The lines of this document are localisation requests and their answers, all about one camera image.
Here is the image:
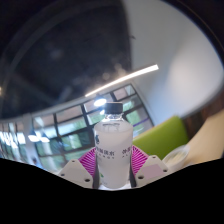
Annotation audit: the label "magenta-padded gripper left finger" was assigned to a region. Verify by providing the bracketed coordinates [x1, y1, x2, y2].
[57, 147, 101, 190]

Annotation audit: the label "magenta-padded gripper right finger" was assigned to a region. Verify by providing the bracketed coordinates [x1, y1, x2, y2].
[128, 145, 172, 188]

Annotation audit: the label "white plastic bottle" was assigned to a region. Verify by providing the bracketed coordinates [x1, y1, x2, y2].
[93, 101, 134, 190]

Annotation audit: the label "white ceramic bowl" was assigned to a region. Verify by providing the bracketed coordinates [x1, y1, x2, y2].
[162, 143, 191, 173]

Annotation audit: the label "green upholstered bench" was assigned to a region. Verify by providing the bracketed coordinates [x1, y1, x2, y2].
[132, 115, 190, 160]

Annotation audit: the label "black pendant lamps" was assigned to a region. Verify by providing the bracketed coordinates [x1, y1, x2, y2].
[28, 96, 108, 144]

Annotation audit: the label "long curved ceiling light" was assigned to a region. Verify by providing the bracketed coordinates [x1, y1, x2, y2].
[84, 64, 160, 98]

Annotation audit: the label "black-framed window wall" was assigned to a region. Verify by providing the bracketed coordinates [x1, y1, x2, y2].
[0, 83, 155, 169]

